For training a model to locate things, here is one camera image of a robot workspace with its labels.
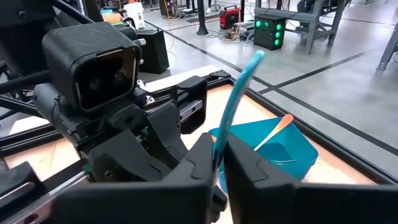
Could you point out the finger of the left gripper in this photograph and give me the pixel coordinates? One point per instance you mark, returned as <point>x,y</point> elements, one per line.
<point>164,130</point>
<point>124,158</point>

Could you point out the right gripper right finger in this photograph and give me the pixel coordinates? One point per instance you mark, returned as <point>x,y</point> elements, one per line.
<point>311,205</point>

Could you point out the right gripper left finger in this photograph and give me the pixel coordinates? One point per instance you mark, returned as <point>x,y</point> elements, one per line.
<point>140,202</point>

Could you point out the teal plastic bin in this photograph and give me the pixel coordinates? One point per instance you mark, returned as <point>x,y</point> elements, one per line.
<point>298,161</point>

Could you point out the black case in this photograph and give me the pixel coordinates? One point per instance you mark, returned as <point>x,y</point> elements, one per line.
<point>154,53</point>

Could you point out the small colourful box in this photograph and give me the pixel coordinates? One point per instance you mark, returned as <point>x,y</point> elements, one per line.
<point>112,17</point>

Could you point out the white bucket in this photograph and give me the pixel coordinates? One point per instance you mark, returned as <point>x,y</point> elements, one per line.
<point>135,15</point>

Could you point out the black pole base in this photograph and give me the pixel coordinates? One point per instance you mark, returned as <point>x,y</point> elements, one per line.
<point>202,18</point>

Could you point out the red toolbox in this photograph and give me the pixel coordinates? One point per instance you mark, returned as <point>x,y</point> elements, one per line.
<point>229,18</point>

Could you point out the black box with green lights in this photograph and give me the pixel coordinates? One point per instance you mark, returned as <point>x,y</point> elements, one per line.
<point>267,37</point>

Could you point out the grey metal bench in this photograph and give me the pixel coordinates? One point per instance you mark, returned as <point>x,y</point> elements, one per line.
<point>280,14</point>

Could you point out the grey metal leg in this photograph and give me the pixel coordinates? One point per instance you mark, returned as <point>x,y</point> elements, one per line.
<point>390,46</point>

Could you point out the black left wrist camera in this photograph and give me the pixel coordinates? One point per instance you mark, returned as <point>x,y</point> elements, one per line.
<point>87,62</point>

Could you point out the black aluminium table frame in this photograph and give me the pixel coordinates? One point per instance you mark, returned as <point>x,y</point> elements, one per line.
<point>311,130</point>

